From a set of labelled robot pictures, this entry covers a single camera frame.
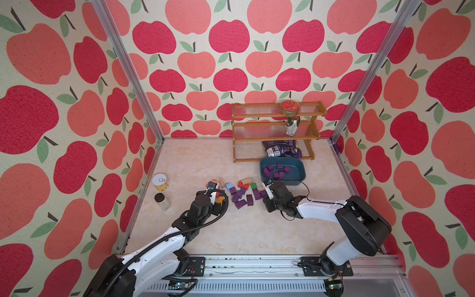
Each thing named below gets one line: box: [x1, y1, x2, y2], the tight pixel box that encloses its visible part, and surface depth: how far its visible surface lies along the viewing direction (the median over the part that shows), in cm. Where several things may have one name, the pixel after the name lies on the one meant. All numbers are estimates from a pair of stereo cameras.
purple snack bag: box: [262, 139, 303, 159], surface depth 109 cm
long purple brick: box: [235, 199, 248, 210], surface depth 94 cm
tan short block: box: [241, 176, 254, 186], surface depth 101 cm
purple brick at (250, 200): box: [246, 194, 254, 207], surface depth 95 cm
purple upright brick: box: [252, 188, 262, 200], surface depth 97 cm
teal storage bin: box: [259, 156, 307, 186], surface depth 106 cm
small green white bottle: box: [285, 116, 300, 137], surface depth 98 cm
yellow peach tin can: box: [152, 173, 170, 192], surface depth 97 cm
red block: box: [237, 180, 250, 190], surface depth 100 cm
